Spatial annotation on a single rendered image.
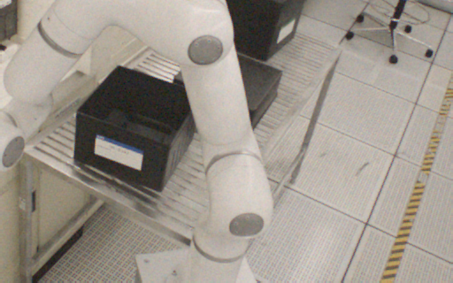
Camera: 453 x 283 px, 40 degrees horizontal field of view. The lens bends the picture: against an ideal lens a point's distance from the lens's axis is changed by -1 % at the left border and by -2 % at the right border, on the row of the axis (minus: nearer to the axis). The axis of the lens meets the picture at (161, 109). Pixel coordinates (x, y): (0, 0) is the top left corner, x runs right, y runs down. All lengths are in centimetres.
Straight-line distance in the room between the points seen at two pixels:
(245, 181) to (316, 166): 204
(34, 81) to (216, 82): 30
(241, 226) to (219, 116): 22
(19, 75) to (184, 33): 29
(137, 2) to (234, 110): 27
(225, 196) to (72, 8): 45
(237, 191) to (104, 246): 147
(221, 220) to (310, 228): 171
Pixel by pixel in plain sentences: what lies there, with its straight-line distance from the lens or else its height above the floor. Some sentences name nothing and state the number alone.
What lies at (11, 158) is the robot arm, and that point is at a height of 119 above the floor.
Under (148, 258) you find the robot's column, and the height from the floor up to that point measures 76.
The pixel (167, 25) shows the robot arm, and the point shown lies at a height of 151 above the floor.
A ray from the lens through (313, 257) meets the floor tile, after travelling 276.
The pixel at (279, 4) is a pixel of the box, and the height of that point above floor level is 100.
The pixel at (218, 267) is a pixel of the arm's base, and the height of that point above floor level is 93.
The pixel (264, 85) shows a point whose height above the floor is 86.
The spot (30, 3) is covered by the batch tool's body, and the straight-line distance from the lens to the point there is 198.
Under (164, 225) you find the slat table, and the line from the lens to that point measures 165.
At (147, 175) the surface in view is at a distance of 171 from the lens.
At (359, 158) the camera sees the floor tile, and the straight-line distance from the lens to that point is 336.
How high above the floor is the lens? 196
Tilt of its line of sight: 36 degrees down
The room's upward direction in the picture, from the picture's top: 10 degrees clockwise
